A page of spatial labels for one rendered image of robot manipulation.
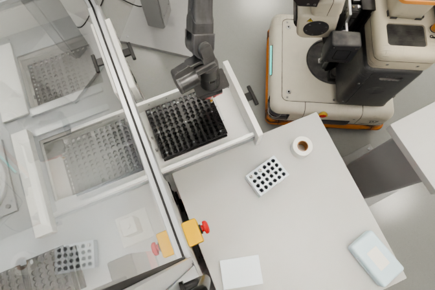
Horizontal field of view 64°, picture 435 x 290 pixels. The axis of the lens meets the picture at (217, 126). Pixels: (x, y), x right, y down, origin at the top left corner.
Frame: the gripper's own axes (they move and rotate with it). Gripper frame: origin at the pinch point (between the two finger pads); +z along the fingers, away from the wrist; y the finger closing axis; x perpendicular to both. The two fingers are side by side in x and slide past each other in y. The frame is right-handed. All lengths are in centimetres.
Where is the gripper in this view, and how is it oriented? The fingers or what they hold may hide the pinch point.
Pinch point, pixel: (211, 95)
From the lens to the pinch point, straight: 111.6
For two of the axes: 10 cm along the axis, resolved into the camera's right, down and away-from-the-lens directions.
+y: 9.3, -3.4, 1.0
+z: 0.2, 3.4, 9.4
